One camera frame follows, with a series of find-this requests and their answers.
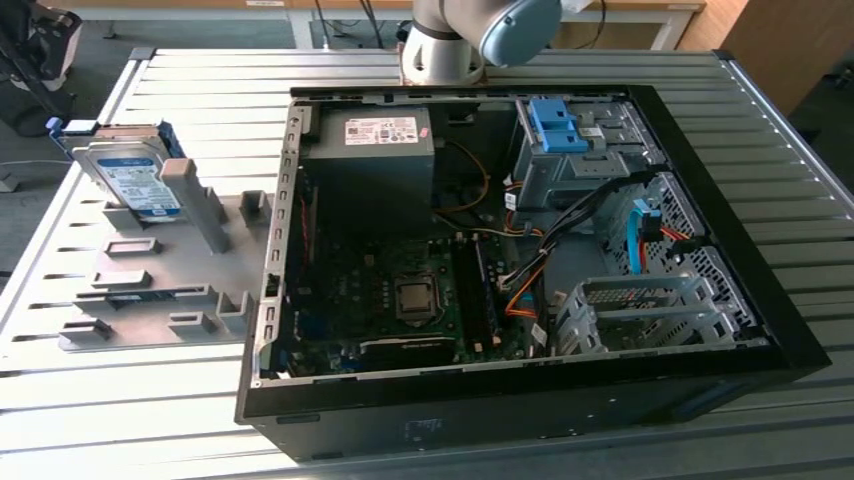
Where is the black wire bundle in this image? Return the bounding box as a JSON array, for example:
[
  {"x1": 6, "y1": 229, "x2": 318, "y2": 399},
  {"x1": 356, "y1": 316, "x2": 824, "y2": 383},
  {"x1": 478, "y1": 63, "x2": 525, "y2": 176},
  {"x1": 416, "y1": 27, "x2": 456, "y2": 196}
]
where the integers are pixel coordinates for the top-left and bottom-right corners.
[{"x1": 496, "y1": 169, "x2": 652, "y2": 291}]

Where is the wooden cabinet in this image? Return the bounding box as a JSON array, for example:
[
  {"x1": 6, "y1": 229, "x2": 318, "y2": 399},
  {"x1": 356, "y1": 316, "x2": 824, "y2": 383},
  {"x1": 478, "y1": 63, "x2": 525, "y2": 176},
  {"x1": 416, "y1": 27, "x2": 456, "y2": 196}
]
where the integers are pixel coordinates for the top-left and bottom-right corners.
[{"x1": 672, "y1": 0, "x2": 854, "y2": 116}]

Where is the green motherboard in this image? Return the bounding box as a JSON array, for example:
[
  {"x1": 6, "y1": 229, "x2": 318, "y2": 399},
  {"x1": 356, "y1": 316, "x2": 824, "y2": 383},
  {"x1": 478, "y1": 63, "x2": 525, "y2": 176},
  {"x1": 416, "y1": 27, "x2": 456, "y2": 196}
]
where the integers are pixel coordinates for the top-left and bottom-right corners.
[{"x1": 285, "y1": 232, "x2": 534, "y2": 374}]

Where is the CPU socket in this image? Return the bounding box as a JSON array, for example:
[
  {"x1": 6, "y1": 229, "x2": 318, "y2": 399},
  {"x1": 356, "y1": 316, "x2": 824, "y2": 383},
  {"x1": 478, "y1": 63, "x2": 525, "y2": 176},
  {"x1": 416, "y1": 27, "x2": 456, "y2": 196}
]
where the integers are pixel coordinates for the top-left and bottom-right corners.
[{"x1": 390, "y1": 272, "x2": 445, "y2": 326}]

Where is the black graphics card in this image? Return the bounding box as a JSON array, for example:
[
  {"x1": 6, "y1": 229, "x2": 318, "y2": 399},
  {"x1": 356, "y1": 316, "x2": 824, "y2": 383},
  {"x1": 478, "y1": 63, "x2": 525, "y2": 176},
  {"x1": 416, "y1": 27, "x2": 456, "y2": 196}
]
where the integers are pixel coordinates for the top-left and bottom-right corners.
[{"x1": 356, "y1": 335, "x2": 458, "y2": 371}]

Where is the white floor cable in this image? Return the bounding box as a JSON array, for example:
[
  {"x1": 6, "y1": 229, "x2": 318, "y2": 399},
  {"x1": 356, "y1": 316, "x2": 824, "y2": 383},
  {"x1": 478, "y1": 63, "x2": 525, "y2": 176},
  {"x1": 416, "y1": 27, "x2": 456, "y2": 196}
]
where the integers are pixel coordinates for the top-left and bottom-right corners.
[{"x1": 0, "y1": 158, "x2": 75, "y2": 169}]

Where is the grey plastic parts rack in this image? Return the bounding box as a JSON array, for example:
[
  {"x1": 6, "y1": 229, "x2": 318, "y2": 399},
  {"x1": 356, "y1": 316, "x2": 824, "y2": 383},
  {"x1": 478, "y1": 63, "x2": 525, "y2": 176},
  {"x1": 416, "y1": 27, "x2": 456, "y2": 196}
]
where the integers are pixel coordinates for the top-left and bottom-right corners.
[{"x1": 55, "y1": 158, "x2": 278, "y2": 354}]

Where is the black RAM stick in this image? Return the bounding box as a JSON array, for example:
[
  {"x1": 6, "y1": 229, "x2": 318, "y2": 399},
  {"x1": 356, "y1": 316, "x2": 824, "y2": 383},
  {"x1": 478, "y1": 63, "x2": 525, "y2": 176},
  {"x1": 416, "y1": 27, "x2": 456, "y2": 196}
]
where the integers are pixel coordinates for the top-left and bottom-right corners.
[
  {"x1": 449, "y1": 233, "x2": 486, "y2": 352},
  {"x1": 469, "y1": 233, "x2": 502, "y2": 346}
]

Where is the thin red wire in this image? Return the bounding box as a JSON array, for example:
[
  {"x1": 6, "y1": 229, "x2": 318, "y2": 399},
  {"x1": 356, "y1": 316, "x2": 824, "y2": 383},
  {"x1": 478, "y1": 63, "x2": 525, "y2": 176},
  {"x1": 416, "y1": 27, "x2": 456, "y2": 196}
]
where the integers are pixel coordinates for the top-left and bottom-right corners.
[{"x1": 298, "y1": 189, "x2": 317, "y2": 266}]

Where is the white-framed wooden desk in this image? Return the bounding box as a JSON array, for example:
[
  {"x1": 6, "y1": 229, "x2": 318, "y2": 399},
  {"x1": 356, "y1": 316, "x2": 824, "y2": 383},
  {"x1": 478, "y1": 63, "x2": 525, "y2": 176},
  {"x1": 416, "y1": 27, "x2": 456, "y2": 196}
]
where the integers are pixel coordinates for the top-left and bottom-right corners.
[{"x1": 65, "y1": 0, "x2": 708, "y2": 51}]

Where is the yellow white wire bundle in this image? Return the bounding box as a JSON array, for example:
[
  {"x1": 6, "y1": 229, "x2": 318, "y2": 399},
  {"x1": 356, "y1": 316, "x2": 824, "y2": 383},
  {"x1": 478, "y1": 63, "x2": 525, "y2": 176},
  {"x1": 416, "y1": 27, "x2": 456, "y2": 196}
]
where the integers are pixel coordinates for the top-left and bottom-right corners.
[{"x1": 433, "y1": 212, "x2": 545, "y2": 240}]

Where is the silver optical drive cage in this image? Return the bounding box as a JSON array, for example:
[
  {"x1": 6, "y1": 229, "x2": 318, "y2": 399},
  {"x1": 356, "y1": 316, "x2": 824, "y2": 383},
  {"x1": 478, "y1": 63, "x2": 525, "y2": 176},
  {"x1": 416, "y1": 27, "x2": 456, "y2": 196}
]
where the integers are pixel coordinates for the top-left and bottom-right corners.
[{"x1": 509, "y1": 97, "x2": 668, "y2": 211}]

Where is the black mesh wastebasket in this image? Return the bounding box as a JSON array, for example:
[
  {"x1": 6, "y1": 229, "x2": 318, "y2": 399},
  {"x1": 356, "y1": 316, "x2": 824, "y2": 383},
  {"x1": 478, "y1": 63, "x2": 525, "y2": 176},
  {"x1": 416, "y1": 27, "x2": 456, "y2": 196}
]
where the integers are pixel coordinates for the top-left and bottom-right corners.
[{"x1": 0, "y1": 74, "x2": 69, "y2": 138}]

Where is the thin yellow wire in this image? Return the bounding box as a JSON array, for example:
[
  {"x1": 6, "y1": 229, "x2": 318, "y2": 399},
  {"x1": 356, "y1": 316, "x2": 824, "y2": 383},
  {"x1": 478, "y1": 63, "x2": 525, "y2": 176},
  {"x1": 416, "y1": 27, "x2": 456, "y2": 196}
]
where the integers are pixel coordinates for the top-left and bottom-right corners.
[{"x1": 432, "y1": 140, "x2": 493, "y2": 216}]

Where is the grey power supply unit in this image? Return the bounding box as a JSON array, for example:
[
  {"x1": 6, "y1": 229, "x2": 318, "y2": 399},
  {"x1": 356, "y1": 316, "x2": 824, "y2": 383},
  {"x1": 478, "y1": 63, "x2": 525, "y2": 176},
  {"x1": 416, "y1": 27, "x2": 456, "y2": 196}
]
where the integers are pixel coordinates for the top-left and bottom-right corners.
[{"x1": 298, "y1": 105, "x2": 438, "y2": 241}]

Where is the blue SATA wire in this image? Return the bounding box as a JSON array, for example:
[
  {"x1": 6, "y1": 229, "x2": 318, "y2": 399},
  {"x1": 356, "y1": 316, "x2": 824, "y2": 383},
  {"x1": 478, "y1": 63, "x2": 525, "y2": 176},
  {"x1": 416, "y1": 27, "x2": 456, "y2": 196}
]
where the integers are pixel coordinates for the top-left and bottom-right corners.
[{"x1": 625, "y1": 198, "x2": 661, "y2": 276}]

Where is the black open PC case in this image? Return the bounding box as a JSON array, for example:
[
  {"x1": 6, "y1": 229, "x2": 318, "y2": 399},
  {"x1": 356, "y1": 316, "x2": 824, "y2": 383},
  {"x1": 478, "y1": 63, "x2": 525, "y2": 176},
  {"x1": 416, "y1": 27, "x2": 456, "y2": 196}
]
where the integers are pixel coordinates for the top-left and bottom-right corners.
[{"x1": 232, "y1": 83, "x2": 832, "y2": 464}]

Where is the hard disk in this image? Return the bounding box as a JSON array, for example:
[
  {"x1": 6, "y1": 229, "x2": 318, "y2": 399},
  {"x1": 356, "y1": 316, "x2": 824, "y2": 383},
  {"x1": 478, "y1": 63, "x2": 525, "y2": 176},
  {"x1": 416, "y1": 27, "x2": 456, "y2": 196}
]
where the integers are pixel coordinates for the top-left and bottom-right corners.
[{"x1": 43, "y1": 117, "x2": 187, "y2": 225}]

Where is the silver disk bay cage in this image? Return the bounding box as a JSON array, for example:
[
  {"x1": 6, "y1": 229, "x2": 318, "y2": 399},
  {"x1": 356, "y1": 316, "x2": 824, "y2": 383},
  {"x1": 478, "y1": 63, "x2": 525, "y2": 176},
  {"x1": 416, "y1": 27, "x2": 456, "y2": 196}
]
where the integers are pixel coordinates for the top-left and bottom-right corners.
[{"x1": 549, "y1": 272, "x2": 768, "y2": 357}]

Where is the blue plastic drive latch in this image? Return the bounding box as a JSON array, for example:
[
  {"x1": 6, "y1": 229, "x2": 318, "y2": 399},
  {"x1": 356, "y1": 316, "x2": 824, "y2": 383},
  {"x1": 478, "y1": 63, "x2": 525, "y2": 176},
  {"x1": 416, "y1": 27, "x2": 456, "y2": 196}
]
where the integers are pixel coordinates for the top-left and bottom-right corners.
[{"x1": 525, "y1": 99, "x2": 592, "y2": 154}]

